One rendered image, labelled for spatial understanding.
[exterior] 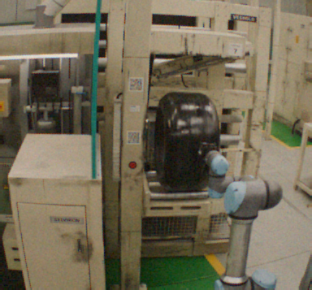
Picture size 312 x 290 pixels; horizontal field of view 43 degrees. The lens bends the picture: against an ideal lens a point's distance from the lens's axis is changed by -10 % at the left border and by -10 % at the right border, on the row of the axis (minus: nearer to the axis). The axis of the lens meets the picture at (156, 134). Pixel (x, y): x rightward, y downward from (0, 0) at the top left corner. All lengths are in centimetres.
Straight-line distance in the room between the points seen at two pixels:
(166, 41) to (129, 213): 102
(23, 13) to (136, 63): 904
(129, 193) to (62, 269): 75
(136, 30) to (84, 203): 94
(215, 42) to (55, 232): 145
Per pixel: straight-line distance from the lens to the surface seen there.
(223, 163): 185
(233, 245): 160
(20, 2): 1113
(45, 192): 174
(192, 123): 221
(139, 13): 220
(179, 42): 251
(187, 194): 242
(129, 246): 265
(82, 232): 182
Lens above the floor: 198
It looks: 18 degrees down
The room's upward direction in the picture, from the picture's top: 3 degrees clockwise
